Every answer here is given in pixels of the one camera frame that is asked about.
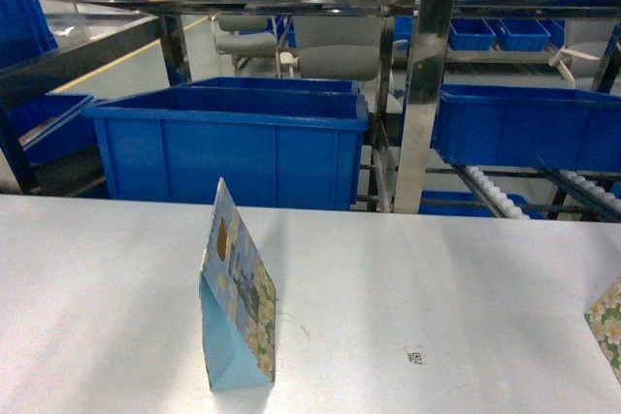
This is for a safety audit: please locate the flower gift bag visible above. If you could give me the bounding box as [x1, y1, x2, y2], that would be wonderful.
[199, 179, 277, 392]
[584, 276, 621, 381]

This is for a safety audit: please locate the big blue bin behind table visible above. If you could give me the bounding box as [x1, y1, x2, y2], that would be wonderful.
[82, 77, 369, 210]

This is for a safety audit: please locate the grey chair behind rack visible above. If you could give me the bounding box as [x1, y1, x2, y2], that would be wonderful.
[211, 14, 279, 70]

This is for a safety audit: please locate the blue bin on roller rack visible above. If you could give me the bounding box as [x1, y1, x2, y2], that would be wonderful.
[431, 84, 620, 173]

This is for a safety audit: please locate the QR code sticker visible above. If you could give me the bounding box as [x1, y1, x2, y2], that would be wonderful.
[404, 345, 427, 366]

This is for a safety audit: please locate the steel rack upright post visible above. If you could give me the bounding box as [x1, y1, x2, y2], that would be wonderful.
[394, 0, 454, 214]

